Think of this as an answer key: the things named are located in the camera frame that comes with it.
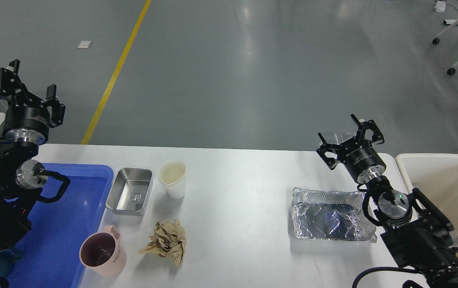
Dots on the clear floor plate right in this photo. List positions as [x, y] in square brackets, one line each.
[349, 135]

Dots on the blue plastic tray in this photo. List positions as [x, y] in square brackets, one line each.
[51, 248]

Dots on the stainless steel rectangular tray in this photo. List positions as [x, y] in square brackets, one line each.
[130, 192]

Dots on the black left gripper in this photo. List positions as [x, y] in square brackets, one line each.
[28, 122]

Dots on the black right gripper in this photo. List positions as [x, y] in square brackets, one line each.
[363, 158]

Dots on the crumpled brown paper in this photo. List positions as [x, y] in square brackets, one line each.
[167, 241]

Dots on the clear floor plate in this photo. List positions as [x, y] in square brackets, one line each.
[349, 135]
[332, 138]

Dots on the white paper cup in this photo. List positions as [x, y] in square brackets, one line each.
[172, 175]

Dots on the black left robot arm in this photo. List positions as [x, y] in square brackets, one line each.
[23, 180]

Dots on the aluminium foil container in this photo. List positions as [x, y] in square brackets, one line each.
[330, 216]

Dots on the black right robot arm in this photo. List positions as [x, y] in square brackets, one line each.
[416, 233]

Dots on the clear floor plate left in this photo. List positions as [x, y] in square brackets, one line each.
[332, 138]

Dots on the pink ceramic mug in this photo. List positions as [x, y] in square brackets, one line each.
[103, 252]

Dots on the foil container in bin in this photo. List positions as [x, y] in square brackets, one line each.
[454, 237]

